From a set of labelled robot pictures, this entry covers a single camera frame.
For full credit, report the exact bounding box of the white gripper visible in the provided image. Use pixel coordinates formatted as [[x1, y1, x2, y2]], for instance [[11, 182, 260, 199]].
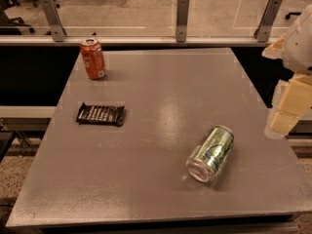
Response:
[[262, 5, 312, 139]]

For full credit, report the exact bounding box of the green soda can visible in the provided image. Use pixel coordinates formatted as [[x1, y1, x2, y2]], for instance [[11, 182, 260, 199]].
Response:
[[186, 125, 234, 182]]

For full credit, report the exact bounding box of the orange soda can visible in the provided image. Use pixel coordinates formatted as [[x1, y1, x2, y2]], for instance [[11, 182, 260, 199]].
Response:
[[80, 37, 106, 79]]

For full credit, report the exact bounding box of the black office chair right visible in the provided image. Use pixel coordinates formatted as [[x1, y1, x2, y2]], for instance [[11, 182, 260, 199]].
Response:
[[285, 12, 301, 20]]

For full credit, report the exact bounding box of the black office chair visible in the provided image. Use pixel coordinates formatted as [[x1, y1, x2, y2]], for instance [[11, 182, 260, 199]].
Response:
[[285, 12, 301, 20], [0, 0, 50, 36]]

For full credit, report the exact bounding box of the dark chocolate bar wrapper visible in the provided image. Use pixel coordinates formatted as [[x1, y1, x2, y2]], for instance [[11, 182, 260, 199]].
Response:
[[76, 103, 125, 127]]

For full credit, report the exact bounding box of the black office chair left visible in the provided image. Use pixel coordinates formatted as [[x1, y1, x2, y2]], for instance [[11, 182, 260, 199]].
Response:
[[0, 0, 50, 36]]

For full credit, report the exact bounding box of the right metal rail bracket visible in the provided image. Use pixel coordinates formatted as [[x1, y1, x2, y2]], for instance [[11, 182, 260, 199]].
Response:
[[253, 0, 283, 43]]

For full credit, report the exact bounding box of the metal rail bracket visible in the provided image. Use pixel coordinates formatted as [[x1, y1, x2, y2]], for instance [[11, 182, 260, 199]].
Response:
[[39, 0, 66, 42], [253, 0, 283, 43], [175, 0, 189, 43]]

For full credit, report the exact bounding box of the middle metal rail bracket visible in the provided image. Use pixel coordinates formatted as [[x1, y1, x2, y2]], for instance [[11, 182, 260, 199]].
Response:
[[175, 0, 189, 43]]

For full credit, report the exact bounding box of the metal barrier rail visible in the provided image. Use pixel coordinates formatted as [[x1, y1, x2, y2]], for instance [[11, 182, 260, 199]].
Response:
[[0, 35, 277, 47]]

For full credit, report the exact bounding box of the left metal rail bracket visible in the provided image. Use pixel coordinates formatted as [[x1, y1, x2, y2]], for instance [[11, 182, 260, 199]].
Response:
[[39, 0, 66, 42]]

